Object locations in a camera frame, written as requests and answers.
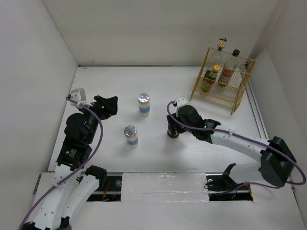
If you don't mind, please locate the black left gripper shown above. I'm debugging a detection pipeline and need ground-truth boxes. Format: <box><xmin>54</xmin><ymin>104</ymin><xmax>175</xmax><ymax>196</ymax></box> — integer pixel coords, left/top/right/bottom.
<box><xmin>78</xmin><ymin>95</ymin><xmax>118</xmax><ymax>143</ymax></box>

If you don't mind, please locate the red lid dark sauce jar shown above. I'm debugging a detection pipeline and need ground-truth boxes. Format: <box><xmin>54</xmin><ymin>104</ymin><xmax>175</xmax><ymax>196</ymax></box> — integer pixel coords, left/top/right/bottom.
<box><xmin>167</xmin><ymin>128</ymin><xmax>180</xmax><ymax>138</ymax></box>

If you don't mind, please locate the blue label shaker jar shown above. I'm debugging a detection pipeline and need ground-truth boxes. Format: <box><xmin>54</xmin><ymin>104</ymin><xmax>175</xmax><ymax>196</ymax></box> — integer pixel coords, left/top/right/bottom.
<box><xmin>138</xmin><ymin>93</ymin><xmax>150</xmax><ymax>116</ymax></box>
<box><xmin>124</xmin><ymin>125</ymin><xmax>139</xmax><ymax>148</ymax></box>

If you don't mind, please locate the green label sauce bottle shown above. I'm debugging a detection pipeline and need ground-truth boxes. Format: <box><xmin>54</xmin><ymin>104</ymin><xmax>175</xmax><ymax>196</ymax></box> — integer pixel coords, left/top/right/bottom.
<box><xmin>201</xmin><ymin>65</ymin><xmax>220</xmax><ymax>92</ymax></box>

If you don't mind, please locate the red label vinegar bottle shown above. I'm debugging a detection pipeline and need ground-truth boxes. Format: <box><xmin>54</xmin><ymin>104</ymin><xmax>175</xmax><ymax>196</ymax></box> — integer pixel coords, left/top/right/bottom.
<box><xmin>218</xmin><ymin>49</ymin><xmax>240</xmax><ymax>87</ymax></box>

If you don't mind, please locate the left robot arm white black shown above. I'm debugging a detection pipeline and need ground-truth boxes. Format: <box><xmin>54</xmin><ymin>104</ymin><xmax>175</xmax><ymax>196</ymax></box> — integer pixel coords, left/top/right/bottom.
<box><xmin>19</xmin><ymin>94</ymin><xmax>118</xmax><ymax>230</ymax></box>

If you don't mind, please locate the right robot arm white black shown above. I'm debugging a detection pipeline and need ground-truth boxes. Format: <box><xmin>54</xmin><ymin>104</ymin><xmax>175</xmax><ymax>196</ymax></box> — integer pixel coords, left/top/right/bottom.
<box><xmin>167</xmin><ymin>101</ymin><xmax>298</xmax><ymax>188</ymax></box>

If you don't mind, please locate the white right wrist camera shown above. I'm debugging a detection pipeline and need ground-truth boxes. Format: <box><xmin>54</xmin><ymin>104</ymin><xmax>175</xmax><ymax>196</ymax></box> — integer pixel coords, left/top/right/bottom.
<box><xmin>173</xmin><ymin>96</ymin><xmax>188</xmax><ymax>113</ymax></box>

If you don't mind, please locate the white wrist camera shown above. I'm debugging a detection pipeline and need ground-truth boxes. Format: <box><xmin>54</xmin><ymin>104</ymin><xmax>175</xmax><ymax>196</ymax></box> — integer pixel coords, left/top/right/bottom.
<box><xmin>173</xmin><ymin>96</ymin><xmax>188</xmax><ymax>113</ymax></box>
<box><xmin>69</xmin><ymin>88</ymin><xmax>87</xmax><ymax>106</ymax></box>

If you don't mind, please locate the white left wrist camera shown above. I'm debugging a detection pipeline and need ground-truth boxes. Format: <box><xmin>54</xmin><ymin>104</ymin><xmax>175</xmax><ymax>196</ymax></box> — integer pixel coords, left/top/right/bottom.
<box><xmin>69</xmin><ymin>88</ymin><xmax>87</xmax><ymax>106</ymax></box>

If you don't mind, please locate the yellow wire basket rack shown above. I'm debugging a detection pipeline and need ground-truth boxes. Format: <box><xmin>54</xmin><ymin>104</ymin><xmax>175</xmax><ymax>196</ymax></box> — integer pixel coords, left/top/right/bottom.
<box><xmin>190</xmin><ymin>47</ymin><xmax>256</xmax><ymax>114</ymax></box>

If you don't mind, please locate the metal base rail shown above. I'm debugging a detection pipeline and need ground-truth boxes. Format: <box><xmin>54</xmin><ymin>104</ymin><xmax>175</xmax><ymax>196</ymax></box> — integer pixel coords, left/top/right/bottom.
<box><xmin>87</xmin><ymin>172</ymin><xmax>253</xmax><ymax>203</ymax></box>

